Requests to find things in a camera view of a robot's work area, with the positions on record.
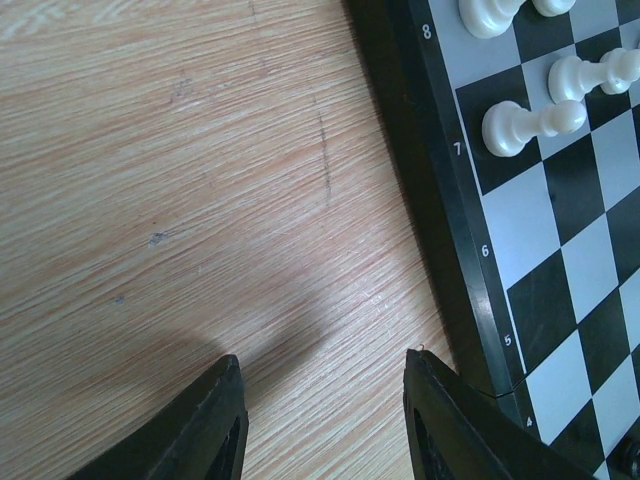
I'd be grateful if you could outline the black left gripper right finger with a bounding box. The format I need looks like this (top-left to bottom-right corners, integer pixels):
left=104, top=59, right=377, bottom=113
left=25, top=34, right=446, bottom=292
left=404, top=348, right=605, bottom=479

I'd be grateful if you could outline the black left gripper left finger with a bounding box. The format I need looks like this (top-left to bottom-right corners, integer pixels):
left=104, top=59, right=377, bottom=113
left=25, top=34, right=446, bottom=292
left=70, top=354, right=249, bottom=479

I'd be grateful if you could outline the black and grey chessboard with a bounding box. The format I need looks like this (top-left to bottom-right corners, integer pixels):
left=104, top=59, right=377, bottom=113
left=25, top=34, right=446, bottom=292
left=348, top=1, right=639, bottom=479

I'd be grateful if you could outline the black chess piece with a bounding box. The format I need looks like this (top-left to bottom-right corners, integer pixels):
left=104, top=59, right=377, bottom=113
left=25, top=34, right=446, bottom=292
left=610, top=435, right=639, bottom=480

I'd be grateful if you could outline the white chess pawn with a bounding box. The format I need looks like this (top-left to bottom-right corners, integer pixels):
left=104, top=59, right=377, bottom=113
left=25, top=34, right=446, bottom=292
left=482, top=100, right=587, bottom=157
left=547, top=47, right=639, bottom=103

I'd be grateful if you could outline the white chess piece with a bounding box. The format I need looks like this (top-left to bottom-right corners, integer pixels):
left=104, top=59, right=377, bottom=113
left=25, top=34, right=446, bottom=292
left=458, top=0, right=525, bottom=39
left=532, top=0, right=576, bottom=18

